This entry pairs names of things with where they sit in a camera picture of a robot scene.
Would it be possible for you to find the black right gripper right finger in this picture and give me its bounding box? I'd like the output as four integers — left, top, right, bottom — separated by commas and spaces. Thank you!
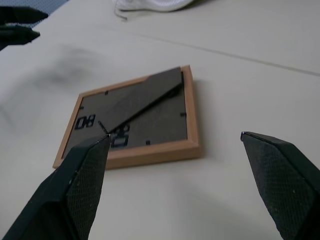
240, 131, 320, 240

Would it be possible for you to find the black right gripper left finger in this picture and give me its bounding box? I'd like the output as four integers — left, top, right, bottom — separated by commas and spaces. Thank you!
0, 134, 112, 240

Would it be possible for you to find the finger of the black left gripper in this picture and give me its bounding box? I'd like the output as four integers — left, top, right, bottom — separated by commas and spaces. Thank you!
0, 6, 49, 26
0, 23, 41, 52

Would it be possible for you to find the white mesh cloth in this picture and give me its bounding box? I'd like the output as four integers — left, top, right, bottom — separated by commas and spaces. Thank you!
115, 0, 195, 13

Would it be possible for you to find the wooden picture frame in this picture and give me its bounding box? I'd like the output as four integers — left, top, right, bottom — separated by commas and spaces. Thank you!
52, 64, 203, 171

